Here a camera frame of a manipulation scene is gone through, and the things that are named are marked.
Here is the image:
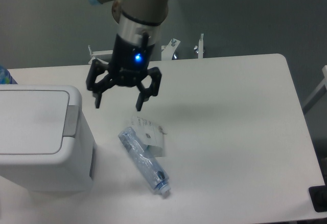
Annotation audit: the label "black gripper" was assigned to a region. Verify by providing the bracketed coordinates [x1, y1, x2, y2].
[86, 32, 162, 111]

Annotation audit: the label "white push-lid trash can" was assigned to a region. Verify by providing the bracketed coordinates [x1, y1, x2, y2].
[1, 84, 97, 192]

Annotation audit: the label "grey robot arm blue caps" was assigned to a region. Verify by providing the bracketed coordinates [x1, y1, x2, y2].
[86, 0, 168, 111]

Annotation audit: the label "white paper carton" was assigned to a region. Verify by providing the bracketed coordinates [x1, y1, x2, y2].
[130, 115, 166, 157]

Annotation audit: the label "crushed clear plastic bottle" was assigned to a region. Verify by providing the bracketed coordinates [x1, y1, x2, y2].
[118, 127, 171, 198]

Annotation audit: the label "blue patterned bottle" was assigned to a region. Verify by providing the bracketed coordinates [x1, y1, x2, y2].
[0, 65, 17, 84]

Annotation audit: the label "black clamp at table edge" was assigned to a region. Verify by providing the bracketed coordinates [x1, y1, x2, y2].
[309, 185, 326, 213]

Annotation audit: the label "white metal base frame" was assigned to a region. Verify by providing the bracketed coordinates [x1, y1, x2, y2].
[87, 33, 206, 65]

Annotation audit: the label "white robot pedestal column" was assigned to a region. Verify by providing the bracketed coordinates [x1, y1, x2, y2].
[150, 26, 161, 61]

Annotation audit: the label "white frame at right edge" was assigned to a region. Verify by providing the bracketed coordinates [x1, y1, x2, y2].
[302, 65, 326, 115]

